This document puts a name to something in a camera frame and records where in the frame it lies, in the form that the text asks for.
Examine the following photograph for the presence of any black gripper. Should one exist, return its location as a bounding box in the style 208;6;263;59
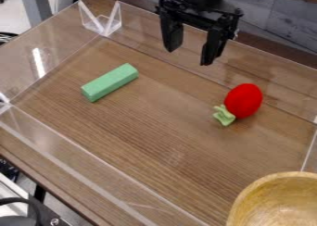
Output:
157;0;244;66

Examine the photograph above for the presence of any red toy fruit green stem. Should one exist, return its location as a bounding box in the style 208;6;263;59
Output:
213;83;264;127

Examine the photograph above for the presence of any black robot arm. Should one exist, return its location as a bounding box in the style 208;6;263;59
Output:
157;0;244;66

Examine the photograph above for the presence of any green rectangular block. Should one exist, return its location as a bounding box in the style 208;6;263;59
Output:
81;63;140;102

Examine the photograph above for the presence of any wooden bowl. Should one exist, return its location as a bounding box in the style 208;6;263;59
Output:
225;171;317;226

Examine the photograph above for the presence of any black equipment bottom left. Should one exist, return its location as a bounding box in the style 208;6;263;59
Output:
0;197;62;226

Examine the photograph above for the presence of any clear acrylic tray enclosure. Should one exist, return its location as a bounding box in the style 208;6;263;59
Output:
0;0;317;226

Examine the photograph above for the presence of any grey post top left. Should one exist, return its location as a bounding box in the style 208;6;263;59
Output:
23;0;53;27

